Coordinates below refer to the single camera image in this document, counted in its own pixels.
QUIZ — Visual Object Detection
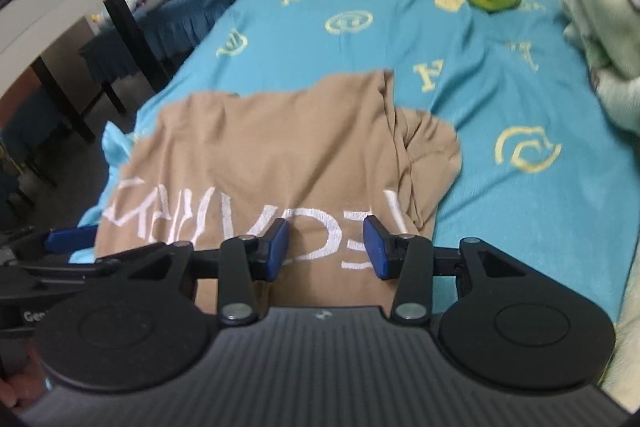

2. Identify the tan t-shirt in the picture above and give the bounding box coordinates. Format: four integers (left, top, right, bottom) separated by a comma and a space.
94, 70, 462, 308

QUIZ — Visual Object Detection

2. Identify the teal patterned bed sheet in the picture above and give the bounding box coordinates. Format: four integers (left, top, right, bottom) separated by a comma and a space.
82, 0, 639, 317

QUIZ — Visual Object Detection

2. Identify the white desk with black legs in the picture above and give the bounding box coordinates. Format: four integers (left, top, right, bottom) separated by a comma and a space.
1, 0, 168, 143

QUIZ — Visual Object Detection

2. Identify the small white blue plush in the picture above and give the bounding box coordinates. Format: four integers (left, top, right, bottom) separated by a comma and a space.
89, 0, 144, 28

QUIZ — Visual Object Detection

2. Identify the light green fleece blanket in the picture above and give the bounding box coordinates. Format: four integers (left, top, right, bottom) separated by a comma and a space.
561, 0, 639, 134

